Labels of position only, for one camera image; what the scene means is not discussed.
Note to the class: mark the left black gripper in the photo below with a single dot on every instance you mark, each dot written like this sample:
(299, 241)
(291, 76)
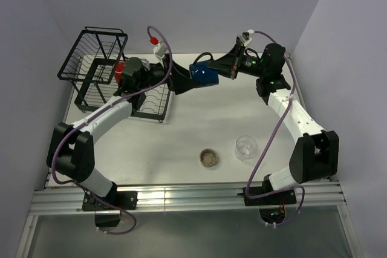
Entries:
(181, 81)

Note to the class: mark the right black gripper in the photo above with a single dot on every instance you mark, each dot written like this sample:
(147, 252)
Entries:
(226, 61)

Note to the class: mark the dark blue mug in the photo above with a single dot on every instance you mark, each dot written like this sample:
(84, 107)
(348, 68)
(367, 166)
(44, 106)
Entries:
(201, 74)

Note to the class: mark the red mug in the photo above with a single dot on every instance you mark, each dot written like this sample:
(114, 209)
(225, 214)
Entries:
(118, 72)

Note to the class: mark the clear plastic cup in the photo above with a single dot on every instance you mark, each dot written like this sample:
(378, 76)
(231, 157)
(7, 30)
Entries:
(245, 148)
(145, 63)

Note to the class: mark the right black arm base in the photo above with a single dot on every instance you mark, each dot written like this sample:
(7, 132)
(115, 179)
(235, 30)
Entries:
(259, 196)

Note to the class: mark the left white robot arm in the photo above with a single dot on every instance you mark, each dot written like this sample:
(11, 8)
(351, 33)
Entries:
(71, 155)

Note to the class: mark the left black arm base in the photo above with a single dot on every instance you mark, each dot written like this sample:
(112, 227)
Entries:
(103, 217)

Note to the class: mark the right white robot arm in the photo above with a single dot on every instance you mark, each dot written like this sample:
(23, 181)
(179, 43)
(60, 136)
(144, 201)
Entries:
(316, 151)

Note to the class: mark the small brown round lid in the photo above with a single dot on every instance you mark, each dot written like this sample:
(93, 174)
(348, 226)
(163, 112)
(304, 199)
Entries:
(208, 158)

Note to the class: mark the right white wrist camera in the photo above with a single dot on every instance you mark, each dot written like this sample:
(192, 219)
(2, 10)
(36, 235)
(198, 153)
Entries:
(245, 38)

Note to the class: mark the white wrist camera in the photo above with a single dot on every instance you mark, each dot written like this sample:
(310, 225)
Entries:
(245, 38)
(159, 49)

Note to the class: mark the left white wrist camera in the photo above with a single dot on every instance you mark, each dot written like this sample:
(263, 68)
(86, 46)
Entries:
(159, 49)

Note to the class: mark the black wire dish rack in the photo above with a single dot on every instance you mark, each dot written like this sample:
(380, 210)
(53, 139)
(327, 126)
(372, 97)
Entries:
(90, 67)

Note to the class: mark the aluminium mounting rail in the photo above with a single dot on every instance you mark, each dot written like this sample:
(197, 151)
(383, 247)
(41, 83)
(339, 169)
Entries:
(168, 198)

